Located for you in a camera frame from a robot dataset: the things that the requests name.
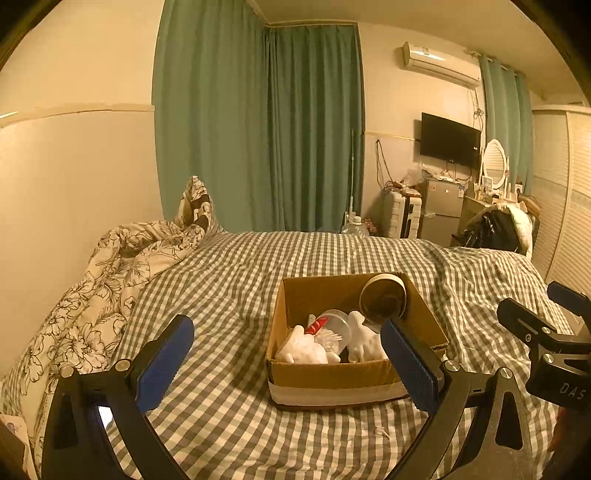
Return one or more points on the grey checked bed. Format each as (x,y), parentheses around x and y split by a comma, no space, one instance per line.
(221,286)

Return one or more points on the wooden dressing table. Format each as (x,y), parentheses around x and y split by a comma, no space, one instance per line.
(473,210)

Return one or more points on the black wall television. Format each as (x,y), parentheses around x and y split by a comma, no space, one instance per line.
(450,138)

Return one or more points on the green curtain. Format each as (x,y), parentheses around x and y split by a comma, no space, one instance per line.
(314,129)
(503,115)
(207,115)

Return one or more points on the white jacket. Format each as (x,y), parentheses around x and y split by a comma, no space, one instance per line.
(521,226)

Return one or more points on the brown cardboard box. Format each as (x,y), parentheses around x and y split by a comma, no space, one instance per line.
(323,383)

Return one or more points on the white suitcase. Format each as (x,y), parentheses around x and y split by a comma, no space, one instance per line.
(399,214)

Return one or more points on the floral quilt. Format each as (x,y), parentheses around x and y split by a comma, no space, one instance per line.
(92,277)

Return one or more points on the clear plastic bag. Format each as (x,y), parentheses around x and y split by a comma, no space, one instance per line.
(412,174)

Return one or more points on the white mop pole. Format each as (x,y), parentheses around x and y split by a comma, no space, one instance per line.
(352,170)

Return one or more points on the clear jar of cotton swabs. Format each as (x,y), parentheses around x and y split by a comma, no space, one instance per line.
(339,327)

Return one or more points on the clear water jug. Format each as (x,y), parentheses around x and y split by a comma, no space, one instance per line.
(355,228)

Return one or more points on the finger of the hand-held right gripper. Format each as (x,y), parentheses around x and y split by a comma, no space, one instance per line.
(526,321)
(561,293)

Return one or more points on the silver small fridge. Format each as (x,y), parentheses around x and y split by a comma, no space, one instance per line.
(441,207)

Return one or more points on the white oval mirror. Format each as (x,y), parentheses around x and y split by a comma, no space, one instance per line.
(494,161)

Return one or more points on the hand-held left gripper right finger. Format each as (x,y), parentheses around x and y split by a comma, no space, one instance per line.
(413,364)

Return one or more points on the beige tape roll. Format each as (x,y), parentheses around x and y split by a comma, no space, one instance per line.
(383,300)

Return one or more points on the white louvered wardrobe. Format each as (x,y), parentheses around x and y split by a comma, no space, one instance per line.
(563,184)

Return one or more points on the white air conditioner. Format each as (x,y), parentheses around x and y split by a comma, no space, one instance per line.
(438,62)

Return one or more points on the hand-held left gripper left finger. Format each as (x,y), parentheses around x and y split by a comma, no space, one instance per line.
(166,364)

